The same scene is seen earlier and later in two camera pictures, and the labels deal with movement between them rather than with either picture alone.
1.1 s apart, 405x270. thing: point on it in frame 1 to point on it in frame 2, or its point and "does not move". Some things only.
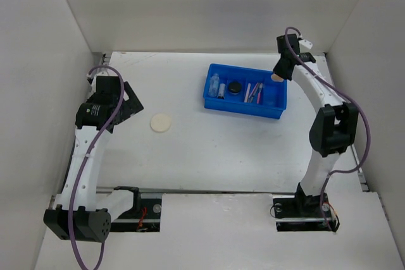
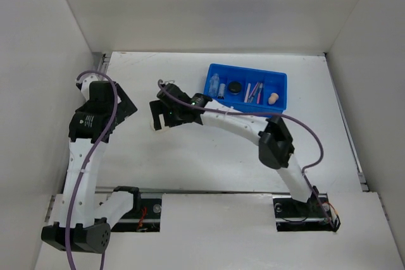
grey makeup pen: (254, 93) does not move
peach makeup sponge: (276, 78) to (273, 98)
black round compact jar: (235, 87) does not move
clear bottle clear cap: (214, 83) does not move
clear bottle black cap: (221, 91) does not move
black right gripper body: (277, 69) to (175, 117)
